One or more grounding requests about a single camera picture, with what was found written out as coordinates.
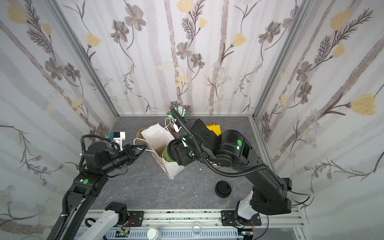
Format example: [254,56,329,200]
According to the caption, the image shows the white paper gift bag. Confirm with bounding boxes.
[133,118,185,179]

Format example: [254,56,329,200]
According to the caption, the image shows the brown pulp cup carrier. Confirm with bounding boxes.
[155,146,167,158]

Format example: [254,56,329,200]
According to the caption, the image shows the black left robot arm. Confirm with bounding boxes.
[47,135,147,240]

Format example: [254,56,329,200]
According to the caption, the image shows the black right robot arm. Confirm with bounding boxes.
[167,107,294,228]

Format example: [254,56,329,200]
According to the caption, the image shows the stacked pulp cup carriers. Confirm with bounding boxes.
[136,128,146,141]

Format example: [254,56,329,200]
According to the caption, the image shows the pink straw holder cup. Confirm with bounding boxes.
[168,123,180,139]

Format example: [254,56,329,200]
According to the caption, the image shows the yellow paper napkin stack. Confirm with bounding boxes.
[206,124,222,136]

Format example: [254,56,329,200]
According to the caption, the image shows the white round knob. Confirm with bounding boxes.
[147,228,162,240]

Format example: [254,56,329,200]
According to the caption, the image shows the clear round cap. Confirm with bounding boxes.
[192,222,203,236]

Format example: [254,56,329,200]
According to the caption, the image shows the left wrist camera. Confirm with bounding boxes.
[109,132,126,151]

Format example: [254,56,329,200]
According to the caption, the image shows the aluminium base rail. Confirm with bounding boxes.
[104,209,310,240]

